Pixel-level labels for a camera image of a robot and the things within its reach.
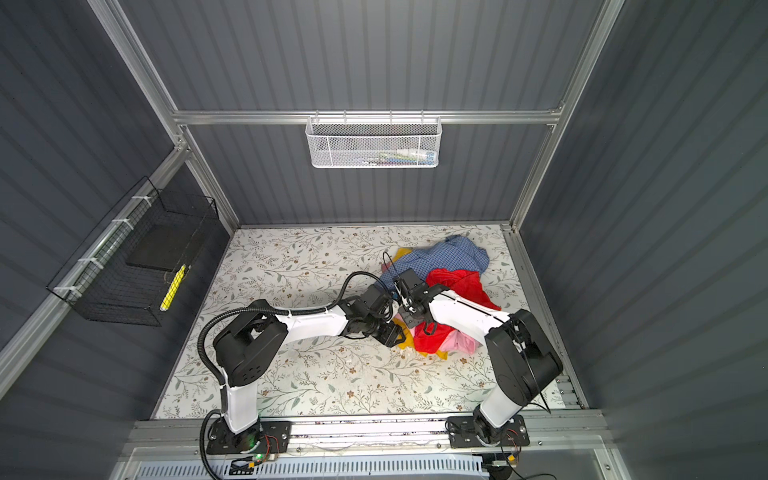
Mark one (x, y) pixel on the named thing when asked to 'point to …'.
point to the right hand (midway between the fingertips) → (418, 311)
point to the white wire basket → (373, 142)
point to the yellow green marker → (173, 285)
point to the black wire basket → (123, 272)
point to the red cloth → (462, 283)
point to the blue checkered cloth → (455, 253)
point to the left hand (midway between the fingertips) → (401, 336)
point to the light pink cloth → (460, 341)
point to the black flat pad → (163, 246)
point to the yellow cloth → (408, 342)
